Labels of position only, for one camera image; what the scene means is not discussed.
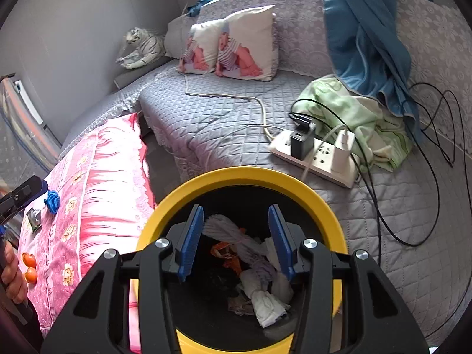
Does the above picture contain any black cable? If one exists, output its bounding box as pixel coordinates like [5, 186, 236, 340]
[400, 88, 472, 169]
[289, 81, 443, 248]

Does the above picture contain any grey bolster cushion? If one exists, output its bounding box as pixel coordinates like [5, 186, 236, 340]
[114, 56, 174, 90]

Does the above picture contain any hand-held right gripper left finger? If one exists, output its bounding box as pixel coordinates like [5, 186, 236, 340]
[40, 204, 205, 354]

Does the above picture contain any pink floral bedsheet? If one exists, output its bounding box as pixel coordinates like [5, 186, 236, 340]
[17, 112, 158, 354]

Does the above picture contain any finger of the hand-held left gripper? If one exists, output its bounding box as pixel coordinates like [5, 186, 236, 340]
[7, 175, 49, 215]

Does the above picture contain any person's left hand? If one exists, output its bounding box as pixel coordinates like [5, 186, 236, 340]
[0, 244, 29, 302]

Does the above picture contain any white charger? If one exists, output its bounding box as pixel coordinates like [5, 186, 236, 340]
[333, 129, 357, 172]

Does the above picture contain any white power cable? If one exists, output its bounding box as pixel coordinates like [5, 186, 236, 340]
[183, 73, 276, 139]

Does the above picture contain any grey floral pillow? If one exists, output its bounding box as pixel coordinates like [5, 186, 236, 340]
[164, 14, 202, 60]

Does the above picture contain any baby print pillow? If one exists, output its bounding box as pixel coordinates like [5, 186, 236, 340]
[178, 18, 226, 75]
[215, 5, 278, 82]

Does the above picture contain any white tiger plush toy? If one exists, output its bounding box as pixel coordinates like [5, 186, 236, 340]
[116, 27, 167, 70]

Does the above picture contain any grey wrapper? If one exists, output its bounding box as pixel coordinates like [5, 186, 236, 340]
[227, 294, 256, 316]

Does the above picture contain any ragged orange peel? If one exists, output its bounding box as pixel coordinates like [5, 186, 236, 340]
[210, 241, 242, 274]

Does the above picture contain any white power strip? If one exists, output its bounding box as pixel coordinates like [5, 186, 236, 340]
[267, 129, 364, 189]

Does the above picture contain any blue plastic bag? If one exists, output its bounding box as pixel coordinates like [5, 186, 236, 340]
[44, 190, 62, 215]

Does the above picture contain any silver wrapper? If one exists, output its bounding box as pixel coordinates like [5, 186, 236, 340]
[26, 208, 43, 233]

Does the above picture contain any blue blanket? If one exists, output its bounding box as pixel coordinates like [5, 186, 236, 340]
[319, 0, 435, 145]

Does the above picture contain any pale purple foam net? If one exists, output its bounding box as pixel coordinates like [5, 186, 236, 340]
[240, 257, 279, 284]

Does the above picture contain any black charger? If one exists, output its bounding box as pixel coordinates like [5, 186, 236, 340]
[290, 121, 317, 161]

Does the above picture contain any white tissue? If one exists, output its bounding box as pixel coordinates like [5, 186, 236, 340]
[240, 269, 292, 328]
[263, 238, 296, 301]

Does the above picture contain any black plastic bag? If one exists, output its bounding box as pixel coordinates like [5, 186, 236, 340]
[199, 262, 241, 296]

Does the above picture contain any green cloth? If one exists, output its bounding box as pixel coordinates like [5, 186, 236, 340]
[291, 74, 414, 172]

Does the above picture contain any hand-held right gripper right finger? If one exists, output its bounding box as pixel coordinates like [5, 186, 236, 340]
[268, 204, 430, 354]

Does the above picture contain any grey floral backrest cover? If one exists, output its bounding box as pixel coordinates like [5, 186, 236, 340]
[197, 0, 472, 149]

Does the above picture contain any yellow trash bin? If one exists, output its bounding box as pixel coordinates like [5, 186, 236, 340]
[129, 167, 348, 354]

